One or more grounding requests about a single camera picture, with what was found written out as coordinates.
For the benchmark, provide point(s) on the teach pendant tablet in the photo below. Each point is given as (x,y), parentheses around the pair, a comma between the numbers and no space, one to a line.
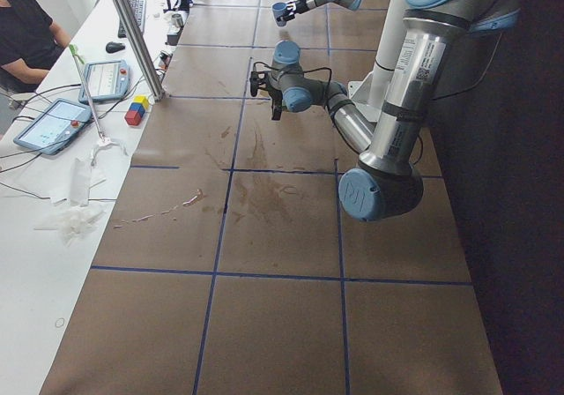
(107,81)
(55,128)

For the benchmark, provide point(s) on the near teach pendant tablet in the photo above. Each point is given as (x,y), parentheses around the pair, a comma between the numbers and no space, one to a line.
(55,128)

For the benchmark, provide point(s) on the blue-grey plastic cup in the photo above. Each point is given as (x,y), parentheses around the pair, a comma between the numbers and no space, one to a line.
(279,11)

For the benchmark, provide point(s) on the crumpled white tissue paper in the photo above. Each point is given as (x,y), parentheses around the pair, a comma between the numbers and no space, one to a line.
(74,217)

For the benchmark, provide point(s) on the red block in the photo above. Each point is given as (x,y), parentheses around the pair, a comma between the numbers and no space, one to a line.
(132,119)

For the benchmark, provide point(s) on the far teach pendant tablet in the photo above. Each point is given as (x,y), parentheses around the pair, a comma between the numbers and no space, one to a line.
(107,81)

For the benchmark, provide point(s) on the blue block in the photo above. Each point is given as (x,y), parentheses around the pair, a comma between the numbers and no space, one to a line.
(137,108)

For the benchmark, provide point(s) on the seated person in black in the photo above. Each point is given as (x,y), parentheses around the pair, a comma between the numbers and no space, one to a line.
(31,43)

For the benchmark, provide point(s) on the metal can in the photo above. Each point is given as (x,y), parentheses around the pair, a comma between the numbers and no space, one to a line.
(177,20)

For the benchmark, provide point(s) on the black keyboard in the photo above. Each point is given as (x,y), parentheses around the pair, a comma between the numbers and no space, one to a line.
(138,8)

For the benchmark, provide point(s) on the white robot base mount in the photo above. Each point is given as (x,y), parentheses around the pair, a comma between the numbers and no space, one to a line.
(368,94)

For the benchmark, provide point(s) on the yellow block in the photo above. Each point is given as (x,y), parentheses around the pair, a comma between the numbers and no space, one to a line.
(142,100)

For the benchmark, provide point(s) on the aluminium profile post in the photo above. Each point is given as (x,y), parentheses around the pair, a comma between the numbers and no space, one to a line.
(140,49)

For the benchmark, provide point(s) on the black computer mouse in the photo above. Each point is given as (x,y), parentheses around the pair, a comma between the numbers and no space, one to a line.
(113,47)

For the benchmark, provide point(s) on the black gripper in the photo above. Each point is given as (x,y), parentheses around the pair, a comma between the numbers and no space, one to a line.
(276,106)
(299,5)

